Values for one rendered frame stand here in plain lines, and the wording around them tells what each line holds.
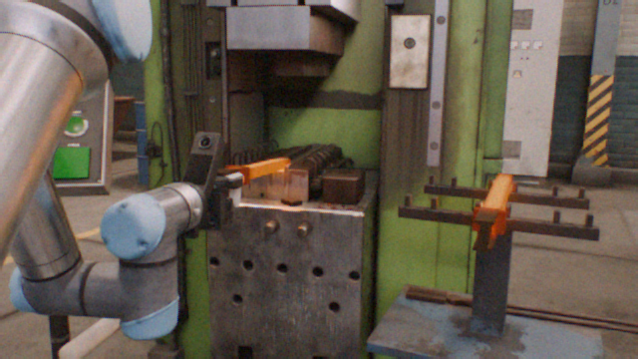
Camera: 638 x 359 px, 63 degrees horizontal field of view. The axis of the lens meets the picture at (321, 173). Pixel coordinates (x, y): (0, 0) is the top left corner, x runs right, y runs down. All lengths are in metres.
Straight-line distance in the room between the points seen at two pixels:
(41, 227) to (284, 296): 0.70
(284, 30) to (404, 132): 0.38
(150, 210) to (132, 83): 9.05
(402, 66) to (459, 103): 0.17
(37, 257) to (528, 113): 5.99
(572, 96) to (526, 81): 0.83
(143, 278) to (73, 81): 0.32
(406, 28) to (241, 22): 0.39
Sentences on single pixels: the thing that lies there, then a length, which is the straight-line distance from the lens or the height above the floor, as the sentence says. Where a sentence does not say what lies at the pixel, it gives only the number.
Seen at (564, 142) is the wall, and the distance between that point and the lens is 7.08.
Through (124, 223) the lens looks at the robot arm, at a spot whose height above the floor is 1.03.
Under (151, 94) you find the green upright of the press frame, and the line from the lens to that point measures 1.53.
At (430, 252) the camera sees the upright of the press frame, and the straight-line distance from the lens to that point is 1.39.
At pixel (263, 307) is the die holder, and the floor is 0.66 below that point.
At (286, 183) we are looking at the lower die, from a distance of 1.25.
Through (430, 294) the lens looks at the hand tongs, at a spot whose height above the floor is 0.75.
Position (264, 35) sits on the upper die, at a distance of 1.25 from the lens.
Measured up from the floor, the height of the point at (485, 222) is 1.02.
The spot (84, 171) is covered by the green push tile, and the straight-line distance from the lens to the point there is 1.30.
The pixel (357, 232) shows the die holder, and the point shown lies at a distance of 1.18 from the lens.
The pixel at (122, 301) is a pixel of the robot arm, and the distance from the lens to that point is 0.74.
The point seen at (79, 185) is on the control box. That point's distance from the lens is 1.30.
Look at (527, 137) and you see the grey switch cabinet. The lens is 6.44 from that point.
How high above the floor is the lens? 1.21
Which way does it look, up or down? 11 degrees down
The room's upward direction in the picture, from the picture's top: 1 degrees clockwise
